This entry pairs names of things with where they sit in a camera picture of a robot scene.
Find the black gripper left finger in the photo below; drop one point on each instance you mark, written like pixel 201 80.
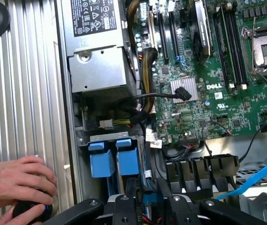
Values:
pixel 124 211

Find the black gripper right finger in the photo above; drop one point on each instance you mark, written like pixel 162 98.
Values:
pixel 182 211

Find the grey metal disk bay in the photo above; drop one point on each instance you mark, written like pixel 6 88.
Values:
pixel 84 164

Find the person's right hand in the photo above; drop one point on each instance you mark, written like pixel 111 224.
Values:
pixel 23 214

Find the person's left hand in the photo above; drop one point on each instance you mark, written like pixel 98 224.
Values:
pixel 11 178

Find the grey metal drive cage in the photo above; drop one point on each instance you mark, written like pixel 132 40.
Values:
pixel 260 211

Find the green motherboard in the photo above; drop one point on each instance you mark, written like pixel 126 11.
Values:
pixel 217 112

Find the silver finned heat sink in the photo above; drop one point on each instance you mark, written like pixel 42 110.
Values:
pixel 185 84

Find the grey power supply unit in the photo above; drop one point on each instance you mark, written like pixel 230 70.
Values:
pixel 95 65

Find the grey open PC case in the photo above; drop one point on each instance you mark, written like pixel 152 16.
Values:
pixel 65 70

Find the black RAM slot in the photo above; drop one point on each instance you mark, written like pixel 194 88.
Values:
pixel 224 51
pixel 237 51

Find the black expansion slot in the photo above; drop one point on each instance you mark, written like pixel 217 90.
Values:
pixel 163 37
pixel 175 35

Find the black graphics card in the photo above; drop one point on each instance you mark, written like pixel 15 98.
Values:
pixel 201 30

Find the tan expansion slot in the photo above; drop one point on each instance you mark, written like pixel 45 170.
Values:
pixel 154 30

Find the blue disk bracket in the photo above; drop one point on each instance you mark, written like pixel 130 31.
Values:
pixel 100 164

